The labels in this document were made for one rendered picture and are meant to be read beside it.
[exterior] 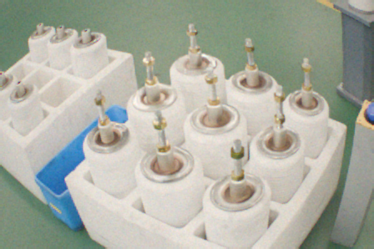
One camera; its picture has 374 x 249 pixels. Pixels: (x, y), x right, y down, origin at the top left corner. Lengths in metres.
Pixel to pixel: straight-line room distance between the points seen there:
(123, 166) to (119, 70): 0.40
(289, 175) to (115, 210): 0.27
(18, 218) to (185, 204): 0.51
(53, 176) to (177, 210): 0.38
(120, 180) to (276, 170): 0.24
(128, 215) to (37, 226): 0.35
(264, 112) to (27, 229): 0.58
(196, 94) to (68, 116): 0.29
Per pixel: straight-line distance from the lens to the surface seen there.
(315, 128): 0.83
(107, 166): 0.79
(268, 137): 0.77
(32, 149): 1.01
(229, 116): 0.82
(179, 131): 0.88
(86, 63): 1.13
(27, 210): 1.12
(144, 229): 0.76
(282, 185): 0.77
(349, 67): 1.28
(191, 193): 0.74
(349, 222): 0.87
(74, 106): 1.08
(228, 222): 0.67
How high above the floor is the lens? 0.74
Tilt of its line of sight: 37 degrees down
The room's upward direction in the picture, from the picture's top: 7 degrees counter-clockwise
